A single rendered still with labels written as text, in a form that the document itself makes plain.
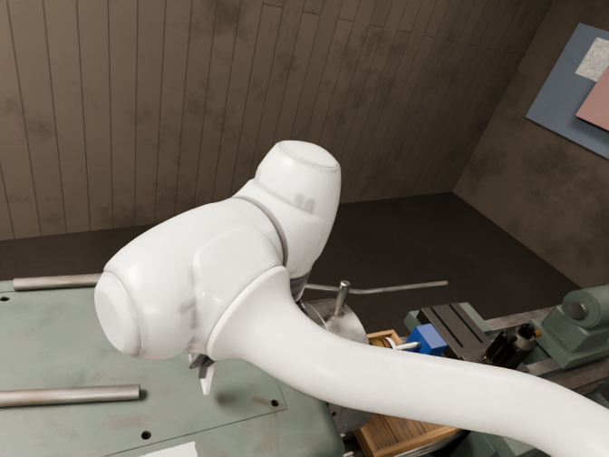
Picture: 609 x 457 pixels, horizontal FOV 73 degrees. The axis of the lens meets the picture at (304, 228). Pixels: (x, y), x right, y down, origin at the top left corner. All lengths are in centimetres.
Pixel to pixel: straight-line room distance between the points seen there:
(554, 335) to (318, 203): 155
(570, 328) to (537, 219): 284
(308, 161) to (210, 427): 46
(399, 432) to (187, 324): 101
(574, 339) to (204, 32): 236
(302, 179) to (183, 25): 225
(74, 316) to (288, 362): 58
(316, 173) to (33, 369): 57
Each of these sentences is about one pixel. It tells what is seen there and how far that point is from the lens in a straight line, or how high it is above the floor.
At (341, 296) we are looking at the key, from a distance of 92.
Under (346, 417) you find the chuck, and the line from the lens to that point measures 96.
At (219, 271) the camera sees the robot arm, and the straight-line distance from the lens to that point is 33.
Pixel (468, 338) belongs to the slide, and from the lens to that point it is 153.
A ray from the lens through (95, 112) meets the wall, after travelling 269.
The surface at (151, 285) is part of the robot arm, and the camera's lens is 33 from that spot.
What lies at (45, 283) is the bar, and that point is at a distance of 91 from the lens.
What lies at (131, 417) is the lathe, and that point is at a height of 125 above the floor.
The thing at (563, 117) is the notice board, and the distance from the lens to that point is 448.
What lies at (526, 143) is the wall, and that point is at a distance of 464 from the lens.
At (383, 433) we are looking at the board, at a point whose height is 89.
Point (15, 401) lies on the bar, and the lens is 76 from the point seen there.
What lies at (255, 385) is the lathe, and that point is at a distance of 77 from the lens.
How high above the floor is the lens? 189
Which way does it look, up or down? 34 degrees down
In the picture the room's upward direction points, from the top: 17 degrees clockwise
